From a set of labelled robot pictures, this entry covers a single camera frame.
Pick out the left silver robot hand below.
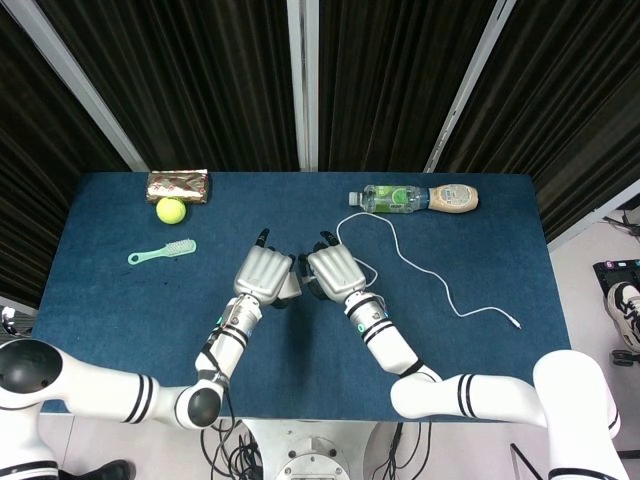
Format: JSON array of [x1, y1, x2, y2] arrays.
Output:
[[233, 228, 296, 310]]

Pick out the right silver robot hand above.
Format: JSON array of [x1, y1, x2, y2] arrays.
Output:
[[298, 229, 369, 302]]

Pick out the white USB wall charger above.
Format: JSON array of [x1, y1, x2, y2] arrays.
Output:
[[281, 272, 305, 300]]

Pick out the white USB cable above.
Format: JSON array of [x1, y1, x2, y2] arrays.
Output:
[[335, 212, 524, 331]]

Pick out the light green brush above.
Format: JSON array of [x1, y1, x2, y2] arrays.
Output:
[[126, 238, 198, 266]]

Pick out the clear water bottle green label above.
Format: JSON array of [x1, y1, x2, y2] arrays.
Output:
[[348, 183, 432, 215]]

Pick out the yellow-green tennis ball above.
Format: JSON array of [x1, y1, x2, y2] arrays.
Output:
[[156, 197, 188, 226]]

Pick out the foil snack package red print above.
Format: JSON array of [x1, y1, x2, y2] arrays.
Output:
[[145, 168, 211, 206]]

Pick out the blue table cloth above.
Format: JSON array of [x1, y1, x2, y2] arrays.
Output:
[[30, 172, 572, 424]]

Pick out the beige sauce bottle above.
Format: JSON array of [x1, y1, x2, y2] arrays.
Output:
[[427, 183, 481, 211]]

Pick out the white robot torso base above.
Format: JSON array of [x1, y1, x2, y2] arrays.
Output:
[[244, 418, 396, 480]]

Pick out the dark curtain panel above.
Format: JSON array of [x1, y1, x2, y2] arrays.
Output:
[[434, 0, 640, 241], [318, 0, 496, 174], [37, 0, 301, 174], [0, 0, 131, 309]]

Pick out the black shoe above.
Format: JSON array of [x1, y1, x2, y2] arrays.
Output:
[[57, 459, 136, 480]]

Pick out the black floor device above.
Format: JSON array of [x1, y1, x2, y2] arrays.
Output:
[[593, 258, 640, 301]]

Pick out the white and black sneaker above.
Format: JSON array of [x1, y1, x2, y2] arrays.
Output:
[[604, 281, 640, 351]]

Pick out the black cable bundle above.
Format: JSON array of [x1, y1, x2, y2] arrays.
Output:
[[201, 418, 264, 480]]

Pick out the white frame post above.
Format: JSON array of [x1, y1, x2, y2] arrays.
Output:
[[286, 0, 321, 173], [423, 0, 519, 174], [2, 0, 149, 173]]

